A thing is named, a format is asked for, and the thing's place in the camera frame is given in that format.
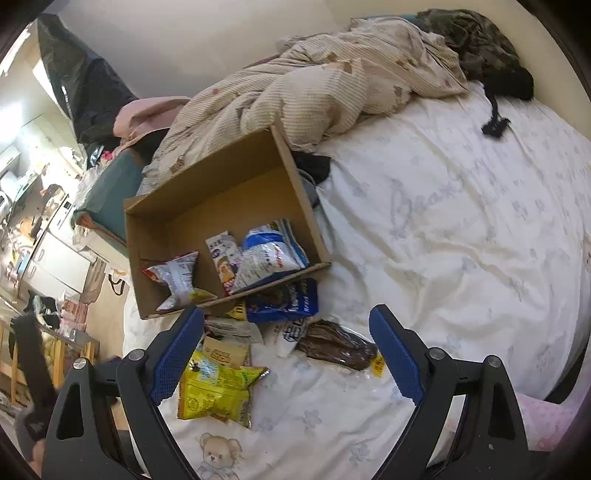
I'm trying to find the small red white snack pack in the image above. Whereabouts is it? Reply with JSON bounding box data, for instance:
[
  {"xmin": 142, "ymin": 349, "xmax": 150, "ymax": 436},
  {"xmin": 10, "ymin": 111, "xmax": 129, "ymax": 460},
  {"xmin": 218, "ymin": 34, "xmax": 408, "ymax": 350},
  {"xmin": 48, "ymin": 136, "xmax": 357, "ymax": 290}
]
[{"xmin": 205, "ymin": 231, "xmax": 242, "ymax": 295}]

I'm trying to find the red white snack bar wrapper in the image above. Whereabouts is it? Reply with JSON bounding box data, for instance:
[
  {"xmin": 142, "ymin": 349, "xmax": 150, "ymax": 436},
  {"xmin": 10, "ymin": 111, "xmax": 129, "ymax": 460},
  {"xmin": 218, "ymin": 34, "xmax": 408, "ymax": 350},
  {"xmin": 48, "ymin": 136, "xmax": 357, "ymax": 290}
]
[{"xmin": 205, "ymin": 317, "xmax": 263, "ymax": 345}]

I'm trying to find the tan peanut snack bag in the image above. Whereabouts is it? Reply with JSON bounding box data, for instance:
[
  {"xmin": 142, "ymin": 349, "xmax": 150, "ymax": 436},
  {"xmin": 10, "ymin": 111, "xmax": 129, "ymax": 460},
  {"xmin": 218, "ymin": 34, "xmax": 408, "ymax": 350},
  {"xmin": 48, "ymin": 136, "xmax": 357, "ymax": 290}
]
[{"xmin": 201, "ymin": 336, "xmax": 250, "ymax": 368}]

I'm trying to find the wooden stool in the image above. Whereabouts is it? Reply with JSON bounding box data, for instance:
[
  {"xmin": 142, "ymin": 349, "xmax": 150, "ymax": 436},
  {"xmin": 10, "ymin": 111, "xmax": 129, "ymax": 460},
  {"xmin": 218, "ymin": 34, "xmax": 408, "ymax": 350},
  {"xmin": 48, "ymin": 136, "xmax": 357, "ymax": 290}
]
[{"xmin": 1, "ymin": 319, "xmax": 100, "ymax": 409}]

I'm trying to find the white black snack wrapper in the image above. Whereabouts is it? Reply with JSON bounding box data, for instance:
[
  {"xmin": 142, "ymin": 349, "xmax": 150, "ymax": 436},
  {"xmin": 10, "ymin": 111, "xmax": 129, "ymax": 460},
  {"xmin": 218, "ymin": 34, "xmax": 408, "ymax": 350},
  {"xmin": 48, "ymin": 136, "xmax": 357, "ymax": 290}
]
[{"xmin": 271, "ymin": 318, "xmax": 311, "ymax": 358}]

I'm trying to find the brown chocolate snack pack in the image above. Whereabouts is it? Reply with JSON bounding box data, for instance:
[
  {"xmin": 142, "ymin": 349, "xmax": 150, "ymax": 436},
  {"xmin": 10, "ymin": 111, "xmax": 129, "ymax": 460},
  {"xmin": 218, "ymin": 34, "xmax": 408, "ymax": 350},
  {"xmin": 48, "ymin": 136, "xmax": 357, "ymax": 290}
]
[{"xmin": 297, "ymin": 320, "xmax": 386, "ymax": 378}]

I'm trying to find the silver red chip bag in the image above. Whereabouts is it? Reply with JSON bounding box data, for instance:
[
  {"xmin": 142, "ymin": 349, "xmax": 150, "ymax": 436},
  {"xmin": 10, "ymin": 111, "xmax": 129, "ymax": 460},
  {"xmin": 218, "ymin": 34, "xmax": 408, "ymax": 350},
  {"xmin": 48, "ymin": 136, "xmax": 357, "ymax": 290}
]
[{"xmin": 142, "ymin": 251, "xmax": 217, "ymax": 312}]

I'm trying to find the white bear print bedsheet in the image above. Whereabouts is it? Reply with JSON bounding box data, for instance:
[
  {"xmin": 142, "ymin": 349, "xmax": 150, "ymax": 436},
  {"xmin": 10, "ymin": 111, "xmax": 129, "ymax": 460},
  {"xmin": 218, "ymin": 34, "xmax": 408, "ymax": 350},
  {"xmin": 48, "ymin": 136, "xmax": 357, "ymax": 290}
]
[{"xmin": 160, "ymin": 85, "xmax": 590, "ymax": 479}]

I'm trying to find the white blue snack bag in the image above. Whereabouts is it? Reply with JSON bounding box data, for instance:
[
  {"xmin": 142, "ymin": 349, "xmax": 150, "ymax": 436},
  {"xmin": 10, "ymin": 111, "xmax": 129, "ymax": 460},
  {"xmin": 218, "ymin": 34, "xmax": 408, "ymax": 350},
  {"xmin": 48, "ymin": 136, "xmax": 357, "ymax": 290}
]
[{"xmin": 230, "ymin": 219, "xmax": 310, "ymax": 294}]

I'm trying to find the camouflage jacket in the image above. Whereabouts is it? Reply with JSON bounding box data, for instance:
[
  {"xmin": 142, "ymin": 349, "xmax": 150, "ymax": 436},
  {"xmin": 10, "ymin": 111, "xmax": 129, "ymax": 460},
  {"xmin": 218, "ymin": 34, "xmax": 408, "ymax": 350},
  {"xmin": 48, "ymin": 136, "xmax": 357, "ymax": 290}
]
[{"xmin": 417, "ymin": 9, "xmax": 534, "ymax": 139}]

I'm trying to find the checkered bear print duvet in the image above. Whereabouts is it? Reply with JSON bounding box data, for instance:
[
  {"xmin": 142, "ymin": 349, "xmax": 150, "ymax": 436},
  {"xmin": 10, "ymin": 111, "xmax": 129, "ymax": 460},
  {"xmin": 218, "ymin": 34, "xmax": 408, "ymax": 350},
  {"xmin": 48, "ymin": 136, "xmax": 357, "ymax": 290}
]
[{"xmin": 138, "ymin": 17, "xmax": 468, "ymax": 195}]

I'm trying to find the pink patterned pillow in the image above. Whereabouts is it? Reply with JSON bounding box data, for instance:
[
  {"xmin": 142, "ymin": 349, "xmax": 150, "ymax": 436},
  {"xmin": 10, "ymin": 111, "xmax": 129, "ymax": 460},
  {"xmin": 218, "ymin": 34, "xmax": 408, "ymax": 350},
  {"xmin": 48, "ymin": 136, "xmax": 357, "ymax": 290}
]
[{"xmin": 517, "ymin": 394, "xmax": 582, "ymax": 452}]

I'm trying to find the pink cloth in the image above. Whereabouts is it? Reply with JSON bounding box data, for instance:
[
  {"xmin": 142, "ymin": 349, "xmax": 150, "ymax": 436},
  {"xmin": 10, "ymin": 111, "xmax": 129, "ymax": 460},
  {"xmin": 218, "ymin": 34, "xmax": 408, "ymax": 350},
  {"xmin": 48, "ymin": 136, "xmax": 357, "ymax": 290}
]
[{"xmin": 113, "ymin": 96, "xmax": 190, "ymax": 156}]

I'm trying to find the black plastic bag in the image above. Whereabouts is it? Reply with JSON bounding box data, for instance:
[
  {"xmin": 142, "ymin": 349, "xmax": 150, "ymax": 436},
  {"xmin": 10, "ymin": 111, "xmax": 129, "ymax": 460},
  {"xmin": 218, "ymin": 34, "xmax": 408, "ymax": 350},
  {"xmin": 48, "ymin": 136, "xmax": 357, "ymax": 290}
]
[{"xmin": 37, "ymin": 14, "xmax": 136, "ymax": 151}]

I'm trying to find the brown cardboard box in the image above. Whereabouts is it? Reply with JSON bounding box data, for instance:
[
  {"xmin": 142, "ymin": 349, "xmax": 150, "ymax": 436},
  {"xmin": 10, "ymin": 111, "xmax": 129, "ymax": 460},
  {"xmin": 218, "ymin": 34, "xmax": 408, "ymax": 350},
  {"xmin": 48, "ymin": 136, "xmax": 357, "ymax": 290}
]
[{"xmin": 124, "ymin": 126, "xmax": 331, "ymax": 320}]

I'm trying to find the dark blue snack bag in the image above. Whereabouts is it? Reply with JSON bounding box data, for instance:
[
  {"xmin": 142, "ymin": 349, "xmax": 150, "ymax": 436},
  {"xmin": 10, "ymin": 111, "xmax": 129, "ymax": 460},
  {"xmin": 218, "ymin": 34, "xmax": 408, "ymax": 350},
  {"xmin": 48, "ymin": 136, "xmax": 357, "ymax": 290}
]
[{"xmin": 225, "ymin": 278, "xmax": 318, "ymax": 324}]

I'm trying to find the yellow crisp snack bag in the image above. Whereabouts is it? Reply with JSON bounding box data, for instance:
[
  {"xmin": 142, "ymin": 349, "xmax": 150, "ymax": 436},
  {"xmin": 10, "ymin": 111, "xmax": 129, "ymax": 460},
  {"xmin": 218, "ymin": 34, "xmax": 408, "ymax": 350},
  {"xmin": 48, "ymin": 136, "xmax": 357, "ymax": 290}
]
[{"xmin": 177, "ymin": 350, "xmax": 270, "ymax": 428}]

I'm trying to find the red white shopping bag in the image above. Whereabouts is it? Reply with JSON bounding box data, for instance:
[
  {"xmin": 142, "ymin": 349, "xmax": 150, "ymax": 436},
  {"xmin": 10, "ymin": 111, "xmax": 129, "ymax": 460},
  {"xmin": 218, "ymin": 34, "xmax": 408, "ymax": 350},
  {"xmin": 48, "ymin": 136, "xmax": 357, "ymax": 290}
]
[{"xmin": 105, "ymin": 267, "xmax": 130, "ymax": 297}]

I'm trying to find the black garment beside box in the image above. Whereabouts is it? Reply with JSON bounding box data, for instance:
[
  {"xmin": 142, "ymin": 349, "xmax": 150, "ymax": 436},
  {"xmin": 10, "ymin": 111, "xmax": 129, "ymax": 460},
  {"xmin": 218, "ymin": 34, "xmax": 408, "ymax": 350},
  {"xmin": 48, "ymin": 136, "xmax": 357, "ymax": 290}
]
[{"xmin": 290, "ymin": 150, "xmax": 332, "ymax": 207}]

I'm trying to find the white kitchen cabinet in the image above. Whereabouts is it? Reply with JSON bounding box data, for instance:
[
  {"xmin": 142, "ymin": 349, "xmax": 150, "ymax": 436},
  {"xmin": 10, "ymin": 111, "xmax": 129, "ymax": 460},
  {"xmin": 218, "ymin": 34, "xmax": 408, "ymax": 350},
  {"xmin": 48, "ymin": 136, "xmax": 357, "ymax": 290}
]
[{"xmin": 17, "ymin": 228, "xmax": 96, "ymax": 301}]

